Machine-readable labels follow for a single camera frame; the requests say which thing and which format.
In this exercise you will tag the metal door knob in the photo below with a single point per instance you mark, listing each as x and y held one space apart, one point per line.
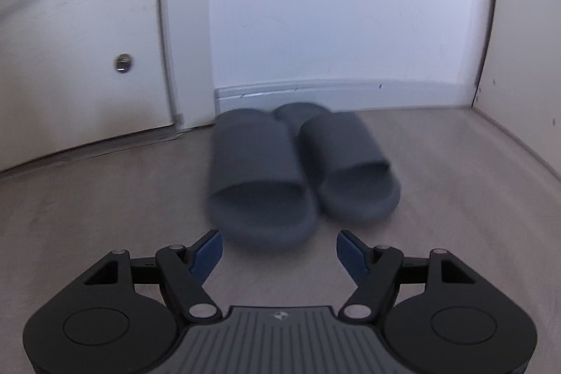
124 63

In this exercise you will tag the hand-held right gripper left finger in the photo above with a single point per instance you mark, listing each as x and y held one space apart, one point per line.
208 255

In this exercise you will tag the white cabinet side panel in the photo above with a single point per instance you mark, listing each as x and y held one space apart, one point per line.
526 49

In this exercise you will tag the long white baseboard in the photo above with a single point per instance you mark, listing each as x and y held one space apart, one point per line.
350 93

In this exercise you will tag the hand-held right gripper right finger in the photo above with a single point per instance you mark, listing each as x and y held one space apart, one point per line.
350 260

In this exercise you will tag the grey slide sandal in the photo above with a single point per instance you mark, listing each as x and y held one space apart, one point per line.
258 155
346 146

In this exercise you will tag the white panelled door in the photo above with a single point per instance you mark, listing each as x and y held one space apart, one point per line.
79 6

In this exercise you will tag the door threshold strip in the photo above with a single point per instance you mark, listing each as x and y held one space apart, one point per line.
87 148

